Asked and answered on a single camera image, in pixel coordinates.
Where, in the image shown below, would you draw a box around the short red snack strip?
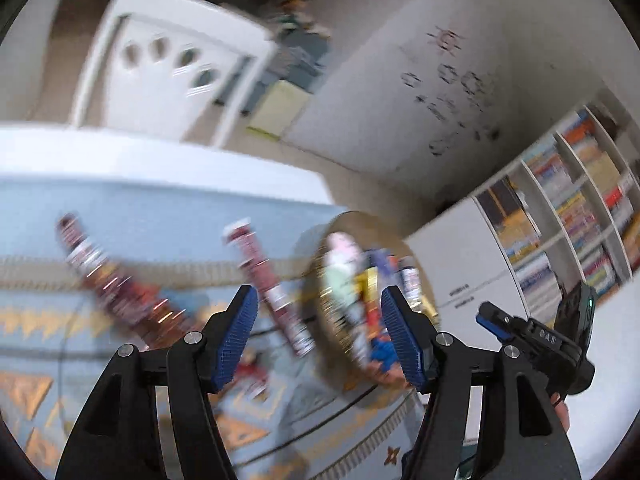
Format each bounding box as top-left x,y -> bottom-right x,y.
222,219 -> 317,357

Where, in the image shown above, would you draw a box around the pink sock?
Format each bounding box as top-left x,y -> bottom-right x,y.
325,232 -> 362,262

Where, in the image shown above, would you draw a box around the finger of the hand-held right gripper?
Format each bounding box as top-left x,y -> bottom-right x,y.
475,301 -> 531,349

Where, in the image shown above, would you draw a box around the shelved books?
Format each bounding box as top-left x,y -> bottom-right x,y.
477,105 -> 640,322

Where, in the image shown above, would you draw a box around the green sock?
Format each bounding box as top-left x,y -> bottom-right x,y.
321,260 -> 362,312

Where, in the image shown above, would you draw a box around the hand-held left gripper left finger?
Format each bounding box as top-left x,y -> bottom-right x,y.
55,285 -> 259,480

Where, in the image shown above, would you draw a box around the round wooden tray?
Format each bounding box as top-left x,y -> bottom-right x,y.
300,211 -> 443,408

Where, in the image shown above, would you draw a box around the grey blue bed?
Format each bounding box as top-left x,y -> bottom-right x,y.
270,30 -> 332,97

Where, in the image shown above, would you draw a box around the white bookcase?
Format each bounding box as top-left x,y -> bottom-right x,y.
405,87 -> 640,361

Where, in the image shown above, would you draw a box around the pale yellow box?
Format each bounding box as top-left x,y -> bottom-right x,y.
246,80 -> 311,142

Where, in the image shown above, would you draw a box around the person's right hand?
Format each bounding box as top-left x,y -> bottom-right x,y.
549,393 -> 571,434

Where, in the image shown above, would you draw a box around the white desktop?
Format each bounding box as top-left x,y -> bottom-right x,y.
0,127 -> 436,480

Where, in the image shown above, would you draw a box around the long red snack strip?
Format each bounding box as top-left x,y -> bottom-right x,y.
56,214 -> 187,347

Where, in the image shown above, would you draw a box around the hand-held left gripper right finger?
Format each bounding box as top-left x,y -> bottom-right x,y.
381,286 -> 581,480

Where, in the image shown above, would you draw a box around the white chair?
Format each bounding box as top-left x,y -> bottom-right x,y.
70,0 -> 279,149

